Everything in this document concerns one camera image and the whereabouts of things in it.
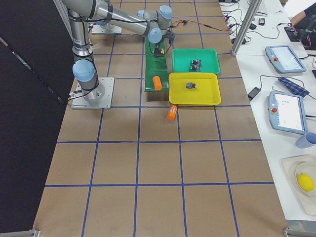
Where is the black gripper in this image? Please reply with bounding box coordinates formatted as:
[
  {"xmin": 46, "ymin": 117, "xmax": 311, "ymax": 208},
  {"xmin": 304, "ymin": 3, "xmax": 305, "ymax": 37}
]
[{"xmin": 149, "ymin": 29, "xmax": 175, "ymax": 56}]

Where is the green push button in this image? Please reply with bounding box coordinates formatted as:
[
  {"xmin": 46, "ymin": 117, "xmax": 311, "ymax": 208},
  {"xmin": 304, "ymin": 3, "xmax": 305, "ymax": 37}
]
[{"xmin": 190, "ymin": 59, "xmax": 201, "ymax": 65}]

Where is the plain orange cylinder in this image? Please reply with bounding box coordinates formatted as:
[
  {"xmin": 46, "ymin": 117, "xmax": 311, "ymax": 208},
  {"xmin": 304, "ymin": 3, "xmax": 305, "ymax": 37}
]
[{"xmin": 152, "ymin": 76, "xmax": 162, "ymax": 90}]

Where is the yellow mushroom push button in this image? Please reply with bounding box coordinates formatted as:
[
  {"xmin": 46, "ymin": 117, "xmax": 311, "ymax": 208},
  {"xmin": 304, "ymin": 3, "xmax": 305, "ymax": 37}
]
[{"xmin": 186, "ymin": 82, "xmax": 198, "ymax": 89}]

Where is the orange cylinder marked 4680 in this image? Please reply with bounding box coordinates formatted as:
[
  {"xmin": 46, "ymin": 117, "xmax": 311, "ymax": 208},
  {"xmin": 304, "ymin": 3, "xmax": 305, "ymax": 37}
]
[{"xmin": 167, "ymin": 105, "xmax": 178, "ymax": 120}]

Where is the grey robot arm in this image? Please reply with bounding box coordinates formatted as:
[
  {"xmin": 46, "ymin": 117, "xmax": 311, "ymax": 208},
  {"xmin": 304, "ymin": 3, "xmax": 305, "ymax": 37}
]
[{"xmin": 62, "ymin": 0, "xmax": 172, "ymax": 107}]

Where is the green plastic tray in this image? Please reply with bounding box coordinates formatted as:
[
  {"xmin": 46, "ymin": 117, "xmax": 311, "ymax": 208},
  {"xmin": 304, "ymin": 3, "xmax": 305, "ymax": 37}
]
[{"xmin": 172, "ymin": 48, "xmax": 221, "ymax": 74}]

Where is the green conveyor belt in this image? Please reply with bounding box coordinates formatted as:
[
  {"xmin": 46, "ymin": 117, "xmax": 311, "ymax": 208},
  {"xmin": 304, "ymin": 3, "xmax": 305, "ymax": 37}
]
[{"xmin": 145, "ymin": 38, "xmax": 169, "ymax": 92}]

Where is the yellow plastic tray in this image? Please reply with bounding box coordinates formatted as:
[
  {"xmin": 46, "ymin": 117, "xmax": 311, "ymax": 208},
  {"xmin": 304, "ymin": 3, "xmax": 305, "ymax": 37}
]
[{"xmin": 169, "ymin": 72, "xmax": 222, "ymax": 105}]

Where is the black power adapter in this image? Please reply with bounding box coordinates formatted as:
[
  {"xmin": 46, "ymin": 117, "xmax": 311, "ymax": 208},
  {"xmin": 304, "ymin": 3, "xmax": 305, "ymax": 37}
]
[{"xmin": 247, "ymin": 87, "xmax": 261, "ymax": 101}]

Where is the teach pendant tablet far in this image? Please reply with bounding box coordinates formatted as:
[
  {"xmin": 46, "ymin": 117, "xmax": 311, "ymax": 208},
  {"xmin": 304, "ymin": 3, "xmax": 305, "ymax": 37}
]
[{"xmin": 265, "ymin": 45, "xmax": 307, "ymax": 74}]

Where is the teach pendant tablet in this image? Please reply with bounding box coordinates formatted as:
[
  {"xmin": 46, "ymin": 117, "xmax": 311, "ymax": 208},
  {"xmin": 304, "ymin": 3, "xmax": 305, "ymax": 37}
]
[
  {"xmin": 268, "ymin": 91, "xmax": 308, "ymax": 135},
  {"xmin": 265, "ymin": 45, "xmax": 307, "ymax": 74}
]

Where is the teach pendant tablet near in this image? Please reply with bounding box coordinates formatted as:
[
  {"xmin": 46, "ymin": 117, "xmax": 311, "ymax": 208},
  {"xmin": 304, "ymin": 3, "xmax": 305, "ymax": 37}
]
[{"xmin": 268, "ymin": 91, "xmax": 308, "ymax": 135}]

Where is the blue plaid cloth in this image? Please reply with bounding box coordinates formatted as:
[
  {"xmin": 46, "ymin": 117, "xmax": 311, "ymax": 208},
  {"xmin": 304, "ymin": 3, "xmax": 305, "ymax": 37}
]
[{"xmin": 278, "ymin": 77, "xmax": 310, "ymax": 98}]

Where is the blue cup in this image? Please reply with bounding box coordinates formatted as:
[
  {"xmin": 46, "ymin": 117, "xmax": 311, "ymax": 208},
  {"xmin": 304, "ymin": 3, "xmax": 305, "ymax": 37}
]
[{"xmin": 295, "ymin": 132, "xmax": 316, "ymax": 149}]

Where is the beige tray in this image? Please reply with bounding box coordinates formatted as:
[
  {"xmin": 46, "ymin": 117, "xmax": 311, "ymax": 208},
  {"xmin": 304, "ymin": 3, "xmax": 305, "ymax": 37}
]
[{"xmin": 281, "ymin": 155, "xmax": 316, "ymax": 217}]

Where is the white bowl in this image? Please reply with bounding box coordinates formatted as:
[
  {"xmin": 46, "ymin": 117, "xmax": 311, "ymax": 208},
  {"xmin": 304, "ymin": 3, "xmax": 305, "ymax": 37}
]
[{"xmin": 295, "ymin": 161, "xmax": 316, "ymax": 198}]

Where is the yellow lemon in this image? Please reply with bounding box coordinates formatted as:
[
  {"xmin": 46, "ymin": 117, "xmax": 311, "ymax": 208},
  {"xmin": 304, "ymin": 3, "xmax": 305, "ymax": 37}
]
[{"xmin": 297, "ymin": 173, "xmax": 315, "ymax": 192}]

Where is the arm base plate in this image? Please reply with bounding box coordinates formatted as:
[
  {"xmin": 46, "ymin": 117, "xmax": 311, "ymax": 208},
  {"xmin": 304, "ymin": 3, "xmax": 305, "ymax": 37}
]
[
  {"xmin": 70, "ymin": 77, "xmax": 115, "ymax": 109},
  {"xmin": 92, "ymin": 24, "xmax": 122, "ymax": 35}
]

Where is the aluminium frame post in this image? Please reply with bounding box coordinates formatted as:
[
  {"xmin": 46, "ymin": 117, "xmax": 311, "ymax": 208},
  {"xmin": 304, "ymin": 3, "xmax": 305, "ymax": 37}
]
[{"xmin": 231, "ymin": 0, "xmax": 262, "ymax": 56}]

